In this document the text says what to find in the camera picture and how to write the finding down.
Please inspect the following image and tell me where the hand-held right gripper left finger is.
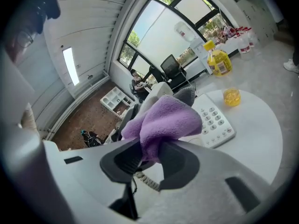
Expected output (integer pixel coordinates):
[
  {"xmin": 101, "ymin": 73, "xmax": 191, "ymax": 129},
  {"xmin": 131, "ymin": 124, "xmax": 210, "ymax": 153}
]
[{"xmin": 100, "ymin": 139, "xmax": 143, "ymax": 184}]

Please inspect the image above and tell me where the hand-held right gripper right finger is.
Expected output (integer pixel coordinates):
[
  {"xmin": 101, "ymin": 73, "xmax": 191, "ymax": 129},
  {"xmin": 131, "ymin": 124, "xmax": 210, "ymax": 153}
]
[{"xmin": 159, "ymin": 141, "xmax": 201, "ymax": 192}]

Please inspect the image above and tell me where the purple and grey cloth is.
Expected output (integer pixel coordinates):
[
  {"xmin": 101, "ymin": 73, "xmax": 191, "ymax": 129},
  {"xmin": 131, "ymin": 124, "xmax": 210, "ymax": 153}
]
[{"xmin": 121, "ymin": 86, "xmax": 203, "ymax": 163}]

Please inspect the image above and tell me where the white telephone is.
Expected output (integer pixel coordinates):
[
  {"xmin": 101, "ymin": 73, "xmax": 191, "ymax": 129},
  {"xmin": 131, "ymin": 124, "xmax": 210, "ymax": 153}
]
[{"xmin": 112, "ymin": 81, "xmax": 237, "ymax": 149}]

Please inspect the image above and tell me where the black backpack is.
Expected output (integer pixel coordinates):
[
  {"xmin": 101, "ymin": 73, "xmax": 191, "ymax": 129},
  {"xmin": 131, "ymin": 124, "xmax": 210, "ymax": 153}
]
[{"xmin": 80, "ymin": 129, "xmax": 104, "ymax": 148}]

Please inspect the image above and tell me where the white compartment shelf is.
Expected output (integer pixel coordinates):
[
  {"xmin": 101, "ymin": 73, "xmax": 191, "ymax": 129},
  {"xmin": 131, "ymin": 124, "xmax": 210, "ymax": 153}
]
[{"xmin": 100, "ymin": 86, "xmax": 136, "ymax": 120}]

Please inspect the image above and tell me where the glass of yellow liquid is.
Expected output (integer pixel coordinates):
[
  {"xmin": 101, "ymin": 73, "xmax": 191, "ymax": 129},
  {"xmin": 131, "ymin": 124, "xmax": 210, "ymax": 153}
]
[{"xmin": 223, "ymin": 88, "xmax": 242, "ymax": 107}]

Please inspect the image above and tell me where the black office chair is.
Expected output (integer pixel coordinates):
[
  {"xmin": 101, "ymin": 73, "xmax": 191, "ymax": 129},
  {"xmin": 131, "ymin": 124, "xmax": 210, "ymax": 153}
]
[{"xmin": 160, "ymin": 54, "xmax": 188, "ymax": 90}]

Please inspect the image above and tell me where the yellow juice bottle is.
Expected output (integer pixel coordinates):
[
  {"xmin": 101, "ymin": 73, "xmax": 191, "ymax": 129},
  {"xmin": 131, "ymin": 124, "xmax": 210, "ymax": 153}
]
[{"xmin": 202, "ymin": 40, "xmax": 233, "ymax": 77}]

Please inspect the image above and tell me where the long ceiling light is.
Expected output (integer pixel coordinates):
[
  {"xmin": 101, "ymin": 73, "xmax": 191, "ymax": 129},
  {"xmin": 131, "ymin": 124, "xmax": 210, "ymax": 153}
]
[{"xmin": 62, "ymin": 47, "xmax": 80, "ymax": 87}]

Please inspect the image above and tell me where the white water dispenser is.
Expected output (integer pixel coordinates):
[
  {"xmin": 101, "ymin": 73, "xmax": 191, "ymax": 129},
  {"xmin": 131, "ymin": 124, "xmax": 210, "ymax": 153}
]
[{"xmin": 173, "ymin": 21, "xmax": 212, "ymax": 76}]

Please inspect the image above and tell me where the clear plastic bottle red label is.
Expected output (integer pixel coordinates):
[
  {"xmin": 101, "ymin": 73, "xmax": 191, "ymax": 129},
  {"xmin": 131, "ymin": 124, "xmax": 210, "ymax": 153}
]
[
  {"xmin": 247, "ymin": 28, "xmax": 259, "ymax": 49},
  {"xmin": 236, "ymin": 33, "xmax": 253, "ymax": 61}
]

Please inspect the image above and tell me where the black-framed window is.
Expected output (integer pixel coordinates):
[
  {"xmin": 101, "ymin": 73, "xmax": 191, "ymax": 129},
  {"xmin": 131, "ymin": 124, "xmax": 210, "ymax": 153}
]
[{"xmin": 117, "ymin": 0, "xmax": 235, "ymax": 84}]

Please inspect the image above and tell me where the person's head with glasses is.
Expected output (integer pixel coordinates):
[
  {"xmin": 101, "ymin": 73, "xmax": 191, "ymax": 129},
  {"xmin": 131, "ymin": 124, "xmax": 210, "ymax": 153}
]
[{"xmin": 4, "ymin": 20, "xmax": 38, "ymax": 64}]

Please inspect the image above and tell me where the white cabinet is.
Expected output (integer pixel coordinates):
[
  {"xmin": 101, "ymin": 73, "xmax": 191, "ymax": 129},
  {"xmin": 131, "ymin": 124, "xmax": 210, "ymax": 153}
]
[{"xmin": 230, "ymin": 0, "xmax": 280, "ymax": 49}]

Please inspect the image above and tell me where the white coiled telephone cord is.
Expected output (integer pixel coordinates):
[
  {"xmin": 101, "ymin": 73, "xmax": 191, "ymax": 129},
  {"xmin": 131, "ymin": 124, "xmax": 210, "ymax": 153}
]
[{"xmin": 134, "ymin": 170, "xmax": 162, "ymax": 192}]

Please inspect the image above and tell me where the black head-mounted camera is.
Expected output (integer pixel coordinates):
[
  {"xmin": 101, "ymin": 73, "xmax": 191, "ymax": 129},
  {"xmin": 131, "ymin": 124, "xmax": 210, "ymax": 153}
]
[{"xmin": 32, "ymin": 0, "xmax": 62, "ymax": 35}]

